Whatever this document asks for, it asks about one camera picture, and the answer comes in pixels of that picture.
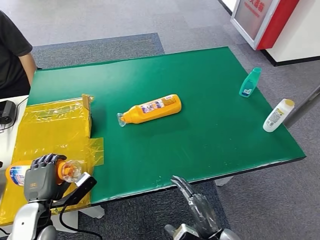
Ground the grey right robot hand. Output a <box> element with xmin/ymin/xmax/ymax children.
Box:
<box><xmin>164</xmin><ymin>175</ymin><xmax>221</xmax><ymax>239</ymax></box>

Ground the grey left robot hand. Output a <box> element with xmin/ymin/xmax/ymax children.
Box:
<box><xmin>23</xmin><ymin>153</ymin><xmax>71</xmax><ymax>203</ymax></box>

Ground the orange bottle clear cap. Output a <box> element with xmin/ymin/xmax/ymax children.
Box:
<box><xmin>116</xmin><ymin>94</ymin><xmax>183</xmax><ymax>128</ymax></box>
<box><xmin>5</xmin><ymin>159</ymin><xmax>82</xmax><ymax>187</ymax></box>

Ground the white bottle yellow cap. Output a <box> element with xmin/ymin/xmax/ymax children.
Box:
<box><xmin>263</xmin><ymin>98</ymin><xmax>296</xmax><ymax>133</ymax></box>

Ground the teal plastic bottle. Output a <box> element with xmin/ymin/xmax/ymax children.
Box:
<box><xmin>238</xmin><ymin>67</ymin><xmax>263</xmax><ymax>99</ymax></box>

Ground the white table foot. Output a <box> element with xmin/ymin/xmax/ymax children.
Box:
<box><xmin>214</xmin><ymin>176</ymin><xmax>235</xmax><ymax>187</ymax></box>
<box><xmin>78</xmin><ymin>205</ymin><xmax>105</xmax><ymax>220</ymax></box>

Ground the yellow plastic wrapped cardboard box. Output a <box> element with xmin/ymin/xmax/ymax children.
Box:
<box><xmin>0</xmin><ymin>93</ymin><xmax>104</xmax><ymax>227</ymax></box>

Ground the white side table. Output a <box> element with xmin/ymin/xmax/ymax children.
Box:
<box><xmin>0</xmin><ymin>95</ymin><xmax>29</xmax><ymax>167</ymax></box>

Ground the black device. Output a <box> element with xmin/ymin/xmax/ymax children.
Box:
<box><xmin>0</xmin><ymin>100</ymin><xmax>17</xmax><ymax>125</ymax></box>

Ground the green table mat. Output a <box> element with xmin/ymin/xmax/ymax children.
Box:
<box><xmin>26</xmin><ymin>46</ymin><xmax>306</xmax><ymax>206</ymax></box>

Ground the person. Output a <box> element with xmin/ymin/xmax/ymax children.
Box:
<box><xmin>0</xmin><ymin>9</ymin><xmax>38</xmax><ymax>100</ymax></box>

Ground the grey metal bar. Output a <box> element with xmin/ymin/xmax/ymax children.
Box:
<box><xmin>283</xmin><ymin>85</ymin><xmax>320</xmax><ymax>129</ymax></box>

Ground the red white sign board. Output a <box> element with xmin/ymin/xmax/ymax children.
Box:
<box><xmin>229</xmin><ymin>0</ymin><xmax>300</xmax><ymax>51</ymax></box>

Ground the white cabinet black base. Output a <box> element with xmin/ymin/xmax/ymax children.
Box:
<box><xmin>261</xmin><ymin>0</ymin><xmax>320</xmax><ymax>67</ymax></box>
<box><xmin>217</xmin><ymin>0</ymin><xmax>238</xmax><ymax>16</ymax></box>

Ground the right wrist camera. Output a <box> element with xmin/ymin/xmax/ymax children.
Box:
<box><xmin>172</xmin><ymin>223</ymin><xmax>201</xmax><ymax>240</ymax></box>

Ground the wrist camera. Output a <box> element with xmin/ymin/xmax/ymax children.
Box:
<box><xmin>51</xmin><ymin>172</ymin><xmax>97</xmax><ymax>210</ymax></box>
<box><xmin>172</xmin><ymin>223</ymin><xmax>201</xmax><ymax>240</ymax></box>

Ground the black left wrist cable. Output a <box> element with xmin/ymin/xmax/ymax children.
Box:
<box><xmin>59</xmin><ymin>204</ymin><xmax>103</xmax><ymax>240</ymax></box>

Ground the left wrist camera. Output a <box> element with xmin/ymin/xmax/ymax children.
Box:
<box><xmin>51</xmin><ymin>172</ymin><xmax>97</xmax><ymax>210</ymax></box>

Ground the thin black device cable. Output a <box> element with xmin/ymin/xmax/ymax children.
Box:
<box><xmin>0</xmin><ymin>96</ymin><xmax>29</xmax><ymax>133</ymax></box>

